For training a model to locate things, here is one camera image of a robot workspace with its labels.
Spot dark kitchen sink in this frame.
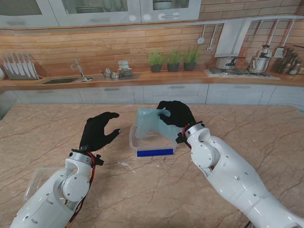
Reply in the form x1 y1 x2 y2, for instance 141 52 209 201
42 77 80 85

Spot knife block with knives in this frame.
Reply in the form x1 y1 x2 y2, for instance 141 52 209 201
1 53 40 80

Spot bowl inside cabinet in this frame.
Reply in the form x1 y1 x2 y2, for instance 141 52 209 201
152 0 173 10

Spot stack of plates with cups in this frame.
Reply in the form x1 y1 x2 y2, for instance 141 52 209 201
117 60 133 78

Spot steel kitchen faucet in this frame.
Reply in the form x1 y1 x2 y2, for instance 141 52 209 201
70 58 93 83

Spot grey glass-door wall cabinets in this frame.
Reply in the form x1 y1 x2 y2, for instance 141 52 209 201
0 0 202 28

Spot clear plastic crate blue clips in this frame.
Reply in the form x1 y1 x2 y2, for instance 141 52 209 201
129 124 179 158

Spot clear plastic lid blue label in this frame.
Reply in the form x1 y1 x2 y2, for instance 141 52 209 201
23 167 63 203

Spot hanging copper-handled utensil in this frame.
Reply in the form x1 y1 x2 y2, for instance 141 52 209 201
266 20 280 47
251 20 264 41

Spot plates stacked inside cabinet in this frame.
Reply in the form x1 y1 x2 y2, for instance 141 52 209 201
75 6 105 14

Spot grey base cabinets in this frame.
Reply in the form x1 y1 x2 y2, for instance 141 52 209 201
0 84 304 105

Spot wooden kitchen countertop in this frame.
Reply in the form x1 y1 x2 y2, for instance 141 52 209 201
0 69 304 94

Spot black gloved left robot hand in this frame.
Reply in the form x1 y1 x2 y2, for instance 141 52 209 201
79 112 123 152

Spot red black left arm cable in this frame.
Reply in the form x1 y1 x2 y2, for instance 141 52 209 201
66 152 96 228

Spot white zip tie scrap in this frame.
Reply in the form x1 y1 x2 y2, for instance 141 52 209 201
117 161 137 174

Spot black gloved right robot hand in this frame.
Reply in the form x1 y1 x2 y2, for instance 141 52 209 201
156 100 197 129

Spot clear plastic bag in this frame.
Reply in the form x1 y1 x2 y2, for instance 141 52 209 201
135 108 179 143

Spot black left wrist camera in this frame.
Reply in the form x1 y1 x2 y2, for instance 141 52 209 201
93 154 105 166

